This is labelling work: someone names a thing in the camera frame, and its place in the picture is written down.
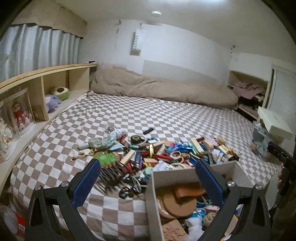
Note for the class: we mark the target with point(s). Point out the doll in clear case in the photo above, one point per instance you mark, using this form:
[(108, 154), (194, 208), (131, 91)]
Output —
[(18, 108)]

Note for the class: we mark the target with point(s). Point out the wall hanging organizer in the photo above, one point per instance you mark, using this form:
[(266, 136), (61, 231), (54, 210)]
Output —
[(138, 42)]

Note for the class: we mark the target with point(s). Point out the black marker pen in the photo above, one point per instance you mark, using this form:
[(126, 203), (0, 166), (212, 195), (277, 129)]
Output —
[(148, 131)]

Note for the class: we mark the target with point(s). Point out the grey curtain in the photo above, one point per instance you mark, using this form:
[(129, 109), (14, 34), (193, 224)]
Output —
[(29, 47)]

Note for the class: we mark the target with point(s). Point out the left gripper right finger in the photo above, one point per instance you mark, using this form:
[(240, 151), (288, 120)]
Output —
[(215, 185)]

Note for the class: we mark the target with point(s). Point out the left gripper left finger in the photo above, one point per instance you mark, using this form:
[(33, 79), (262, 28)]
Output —
[(82, 183)]

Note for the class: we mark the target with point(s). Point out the white storage box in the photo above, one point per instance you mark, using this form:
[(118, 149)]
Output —
[(160, 179)]

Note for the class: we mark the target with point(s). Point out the square wooden carved coaster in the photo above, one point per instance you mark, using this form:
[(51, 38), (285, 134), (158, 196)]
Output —
[(173, 231)]

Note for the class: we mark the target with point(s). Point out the large round cork coaster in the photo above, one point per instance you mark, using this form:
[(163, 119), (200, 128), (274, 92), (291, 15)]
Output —
[(178, 207)]

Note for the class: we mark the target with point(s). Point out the checkered bed blanket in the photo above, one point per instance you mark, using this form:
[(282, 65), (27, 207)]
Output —
[(48, 160)]

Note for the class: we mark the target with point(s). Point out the brown leather pouch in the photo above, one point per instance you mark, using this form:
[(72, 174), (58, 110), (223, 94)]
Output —
[(188, 190)]

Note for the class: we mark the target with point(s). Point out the clear plastic container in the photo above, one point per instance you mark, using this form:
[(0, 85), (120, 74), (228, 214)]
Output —
[(260, 139)]

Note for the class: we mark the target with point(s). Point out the green plush toy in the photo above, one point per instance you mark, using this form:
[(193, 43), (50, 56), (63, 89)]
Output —
[(62, 93)]

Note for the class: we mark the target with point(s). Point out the wooden headboard shelf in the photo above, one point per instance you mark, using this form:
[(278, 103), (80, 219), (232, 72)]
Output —
[(39, 83)]

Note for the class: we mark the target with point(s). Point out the white plastic figure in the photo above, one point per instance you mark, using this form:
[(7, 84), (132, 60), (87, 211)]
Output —
[(194, 228)]

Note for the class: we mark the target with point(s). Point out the black hair claw clip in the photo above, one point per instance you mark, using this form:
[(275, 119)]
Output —
[(111, 175)]

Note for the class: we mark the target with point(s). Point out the white flat box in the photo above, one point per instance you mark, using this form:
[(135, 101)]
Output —
[(274, 123)]

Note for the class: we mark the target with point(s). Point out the red box on floor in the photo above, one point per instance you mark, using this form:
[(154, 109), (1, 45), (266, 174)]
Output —
[(21, 223)]

